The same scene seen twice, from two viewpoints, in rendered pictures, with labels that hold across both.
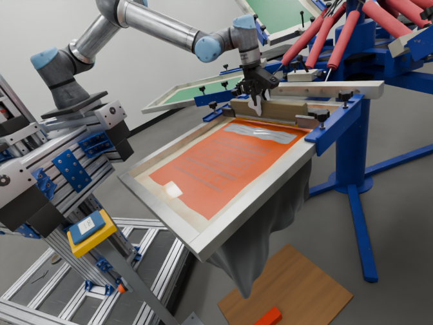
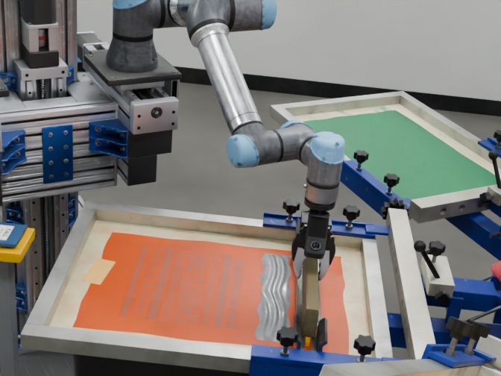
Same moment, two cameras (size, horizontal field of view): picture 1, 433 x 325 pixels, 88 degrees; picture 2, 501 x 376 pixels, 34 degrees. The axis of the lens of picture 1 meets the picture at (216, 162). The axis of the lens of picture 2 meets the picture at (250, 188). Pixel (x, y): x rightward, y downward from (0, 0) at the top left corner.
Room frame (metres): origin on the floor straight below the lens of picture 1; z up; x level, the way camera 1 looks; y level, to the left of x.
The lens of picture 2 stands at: (-0.61, -0.99, 2.11)
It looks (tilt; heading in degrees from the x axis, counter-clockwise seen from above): 28 degrees down; 32
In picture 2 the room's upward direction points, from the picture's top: 6 degrees clockwise
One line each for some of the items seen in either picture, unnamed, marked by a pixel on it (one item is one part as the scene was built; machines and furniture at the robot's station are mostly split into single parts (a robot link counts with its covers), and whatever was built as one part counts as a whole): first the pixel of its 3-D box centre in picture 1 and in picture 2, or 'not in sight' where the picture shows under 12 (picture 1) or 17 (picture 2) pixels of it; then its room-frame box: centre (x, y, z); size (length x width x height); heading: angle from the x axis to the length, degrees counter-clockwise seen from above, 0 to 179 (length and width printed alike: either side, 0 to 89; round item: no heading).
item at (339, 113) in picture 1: (334, 124); (320, 368); (0.66, -0.43, 0.97); 0.30 x 0.05 x 0.07; 121
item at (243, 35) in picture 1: (245, 33); (325, 159); (0.90, -0.25, 1.32); 0.09 x 0.08 x 0.11; 63
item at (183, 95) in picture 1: (213, 75); (432, 142); (1.76, -0.20, 1.05); 1.08 x 0.61 x 0.23; 61
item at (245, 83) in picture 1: (252, 77); (317, 219); (0.91, -0.25, 1.16); 0.09 x 0.08 x 0.12; 31
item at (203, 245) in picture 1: (232, 144); (219, 283); (0.78, -0.08, 0.97); 0.79 x 0.58 x 0.04; 121
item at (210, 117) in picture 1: (227, 111); (317, 233); (1.14, -0.15, 0.97); 0.30 x 0.05 x 0.07; 121
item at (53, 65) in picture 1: (52, 66); (136, 7); (1.17, 0.54, 1.42); 0.13 x 0.12 x 0.14; 153
